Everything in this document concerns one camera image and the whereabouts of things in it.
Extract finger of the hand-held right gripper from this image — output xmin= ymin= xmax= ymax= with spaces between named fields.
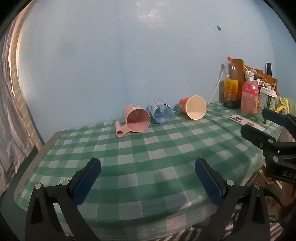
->
xmin=262 ymin=108 xmax=296 ymax=142
xmin=240 ymin=124 xmax=279 ymax=151

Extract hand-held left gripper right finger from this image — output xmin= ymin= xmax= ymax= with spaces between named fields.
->
xmin=195 ymin=158 xmax=270 ymax=241

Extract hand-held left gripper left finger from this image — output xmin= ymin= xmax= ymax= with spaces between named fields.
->
xmin=25 ymin=158 xmax=102 ymax=241

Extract green cup with white lid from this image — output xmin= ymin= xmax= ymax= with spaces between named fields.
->
xmin=258 ymin=87 xmax=277 ymax=127

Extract red paper cup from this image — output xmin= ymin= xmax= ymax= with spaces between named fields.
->
xmin=179 ymin=95 xmax=207 ymax=120

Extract crumpled blue plastic cup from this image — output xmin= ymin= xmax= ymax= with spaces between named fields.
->
xmin=146 ymin=99 xmax=173 ymax=124

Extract yellow-green cloth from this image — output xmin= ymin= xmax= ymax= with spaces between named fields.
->
xmin=276 ymin=97 xmax=296 ymax=115

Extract white card strip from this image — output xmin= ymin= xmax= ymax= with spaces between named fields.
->
xmin=228 ymin=114 xmax=266 ymax=131

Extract pink drink bottle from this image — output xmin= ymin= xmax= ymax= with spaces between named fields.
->
xmin=240 ymin=71 xmax=259 ymax=114

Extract white charger plugs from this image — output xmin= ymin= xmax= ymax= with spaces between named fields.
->
xmin=254 ymin=79 xmax=271 ymax=89

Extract orange-capped soda bottle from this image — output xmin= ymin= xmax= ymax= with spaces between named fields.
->
xmin=223 ymin=57 xmax=238 ymax=102

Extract wooden rack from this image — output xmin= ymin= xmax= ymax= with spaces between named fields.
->
xmin=232 ymin=59 xmax=278 ymax=93

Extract striped rug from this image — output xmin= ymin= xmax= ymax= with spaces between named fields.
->
xmin=162 ymin=204 xmax=285 ymax=241

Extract green checkered tablecloth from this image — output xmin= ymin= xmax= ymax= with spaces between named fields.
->
xmin=14 ymin=101 xmax=282 ymax=240

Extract grey curtain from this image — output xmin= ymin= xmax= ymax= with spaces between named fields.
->
xmin=0 ymin=19 xmax=37 ymax=193

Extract white cable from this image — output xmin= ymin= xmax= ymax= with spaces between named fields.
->
xmin=207 ymin=67 xmax=226 ymax=105

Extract pink cup with handle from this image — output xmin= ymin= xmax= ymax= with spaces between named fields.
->
xmin=115 ymin=104 xmax=151 ymax=137

